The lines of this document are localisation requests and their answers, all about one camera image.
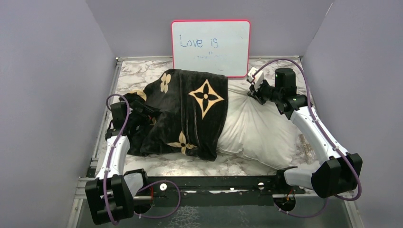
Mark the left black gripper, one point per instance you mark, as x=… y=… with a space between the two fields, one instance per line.
x=147 y=114

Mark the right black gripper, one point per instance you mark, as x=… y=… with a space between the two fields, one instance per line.
x=257 y=94

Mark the white pillow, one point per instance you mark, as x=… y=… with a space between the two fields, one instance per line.
x=257 y=131

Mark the black floral plush pillowcase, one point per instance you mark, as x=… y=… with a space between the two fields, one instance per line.
x=190 y=113

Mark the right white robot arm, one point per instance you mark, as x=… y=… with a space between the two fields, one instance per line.
x=339 y=169

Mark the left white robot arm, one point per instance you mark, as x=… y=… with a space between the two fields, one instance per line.
x=111 y=195

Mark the pink framed whiteboard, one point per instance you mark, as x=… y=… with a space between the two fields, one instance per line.
x=215 y=46

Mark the clear plastic ruler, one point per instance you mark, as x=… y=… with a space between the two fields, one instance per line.
x=307 y=149

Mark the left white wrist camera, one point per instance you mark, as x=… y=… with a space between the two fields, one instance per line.
x=255 y=78

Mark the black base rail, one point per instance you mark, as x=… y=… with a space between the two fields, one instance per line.
x=211 y=191

